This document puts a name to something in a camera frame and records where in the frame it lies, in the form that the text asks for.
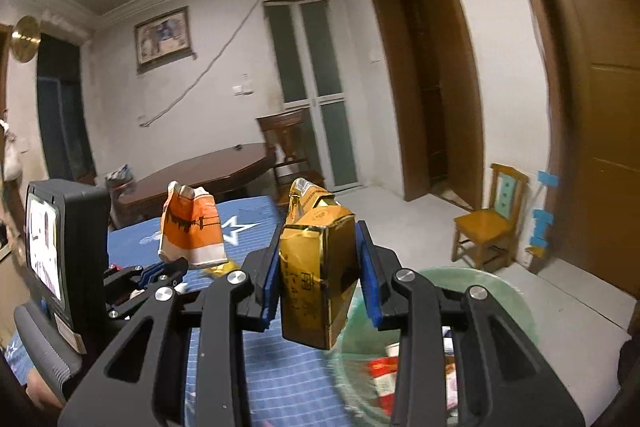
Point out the white wall socket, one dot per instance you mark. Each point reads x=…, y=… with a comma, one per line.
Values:
x=243, y=90

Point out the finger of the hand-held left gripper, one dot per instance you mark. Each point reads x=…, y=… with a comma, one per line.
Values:
x=127, y=302
x=152, y=273

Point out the green translucent bin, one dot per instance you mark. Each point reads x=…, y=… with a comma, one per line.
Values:
x=510, y=302

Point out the dark wooden chair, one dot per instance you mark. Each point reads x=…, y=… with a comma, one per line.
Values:
x=285, y=122

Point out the person's left hand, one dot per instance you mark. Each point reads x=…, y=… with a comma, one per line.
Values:
x=45, y=389

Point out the orange white cigarette pack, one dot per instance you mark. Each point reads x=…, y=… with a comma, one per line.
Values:
x=192, y=227

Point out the dark window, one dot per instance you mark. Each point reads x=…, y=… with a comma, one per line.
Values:
x=62, y=117

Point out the blue tape patch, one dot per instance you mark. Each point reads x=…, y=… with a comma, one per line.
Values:
x=548, y=178
x=542, y=227

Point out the hanging white plastic bag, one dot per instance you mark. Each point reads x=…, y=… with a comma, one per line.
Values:
x=12, y=157

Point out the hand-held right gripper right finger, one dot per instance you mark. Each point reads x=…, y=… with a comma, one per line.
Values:
x=372, y=287

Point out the red carton box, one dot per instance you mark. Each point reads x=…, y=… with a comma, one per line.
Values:
x=384, y=379

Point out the frosted glass double door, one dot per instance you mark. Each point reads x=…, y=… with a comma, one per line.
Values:
x=310, y=57

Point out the gold round wall clock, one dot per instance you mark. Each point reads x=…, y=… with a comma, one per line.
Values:
x=26, y=38

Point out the yellow wrapper scrap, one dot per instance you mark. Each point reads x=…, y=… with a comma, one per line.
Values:
x=220, y=268

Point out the blue star-print tablecloth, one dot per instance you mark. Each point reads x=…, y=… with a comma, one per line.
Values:
x=300, y=382

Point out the small yellow wooden chair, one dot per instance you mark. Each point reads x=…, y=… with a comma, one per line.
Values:
x=487, y=227

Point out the brown wooden door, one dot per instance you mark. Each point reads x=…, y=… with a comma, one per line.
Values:
x=600, y=107

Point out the round dark wooden table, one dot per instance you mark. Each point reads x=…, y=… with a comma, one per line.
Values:
x=200, y=167

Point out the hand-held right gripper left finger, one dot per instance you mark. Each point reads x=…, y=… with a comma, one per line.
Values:
x=270, y=287

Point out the brown wooden doorway frame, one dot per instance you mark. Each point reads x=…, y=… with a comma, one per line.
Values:
x=380, y=57

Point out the framed elephant picture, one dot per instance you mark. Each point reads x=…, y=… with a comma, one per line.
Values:
x=162, y=38

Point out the gold cigarette pack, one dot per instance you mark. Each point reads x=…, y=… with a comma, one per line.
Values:
x=320, y=277

